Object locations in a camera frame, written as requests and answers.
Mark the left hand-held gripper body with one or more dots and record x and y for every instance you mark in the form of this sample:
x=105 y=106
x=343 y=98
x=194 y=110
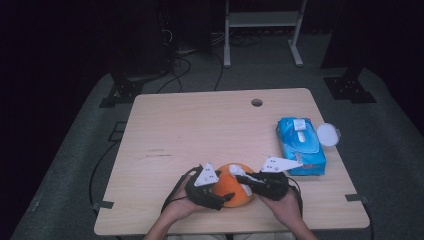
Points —
x=201 y=195

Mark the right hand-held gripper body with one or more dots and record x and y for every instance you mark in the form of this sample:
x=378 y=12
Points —
x=273 y=188

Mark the orange plush toy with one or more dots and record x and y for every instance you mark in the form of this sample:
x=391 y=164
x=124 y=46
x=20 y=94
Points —
x=230 y=188

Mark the white wet wipe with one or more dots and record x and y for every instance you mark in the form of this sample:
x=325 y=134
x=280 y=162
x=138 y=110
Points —
x=301 y=136
x=236 y=169

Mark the blue wet wipe pack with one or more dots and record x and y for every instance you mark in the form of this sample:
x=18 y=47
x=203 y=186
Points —
x=310 y=146

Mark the person's left hand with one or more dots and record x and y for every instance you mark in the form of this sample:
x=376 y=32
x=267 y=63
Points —
x=178 y=208

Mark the person's right hand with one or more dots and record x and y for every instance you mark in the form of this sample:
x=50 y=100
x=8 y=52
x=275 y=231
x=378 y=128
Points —
x=286 y=211

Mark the white round lid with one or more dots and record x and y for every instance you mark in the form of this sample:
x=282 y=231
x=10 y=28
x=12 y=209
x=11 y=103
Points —
x=327 y=134

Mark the grey tape piece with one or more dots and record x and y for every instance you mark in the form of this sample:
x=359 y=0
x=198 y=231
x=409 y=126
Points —
x=104 y=204
x=356 y=197

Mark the black stand with base plate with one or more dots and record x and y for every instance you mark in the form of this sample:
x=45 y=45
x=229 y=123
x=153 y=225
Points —
x=348 y=88
x=125 y=90

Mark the white metal stand frame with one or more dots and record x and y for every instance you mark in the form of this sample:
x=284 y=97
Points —
x=263 y=19

